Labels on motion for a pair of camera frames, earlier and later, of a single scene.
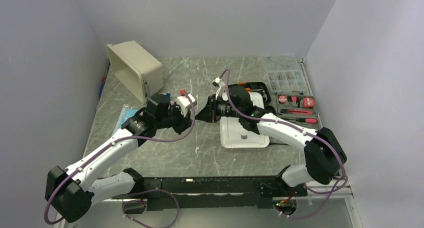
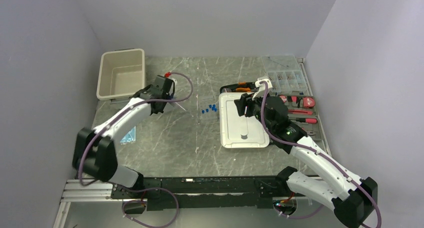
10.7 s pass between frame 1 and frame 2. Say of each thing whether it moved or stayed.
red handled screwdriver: stayed
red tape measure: stayed
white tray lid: stayed
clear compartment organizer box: stayed
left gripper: moved
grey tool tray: stayed
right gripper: moved
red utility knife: stayed
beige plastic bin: moved
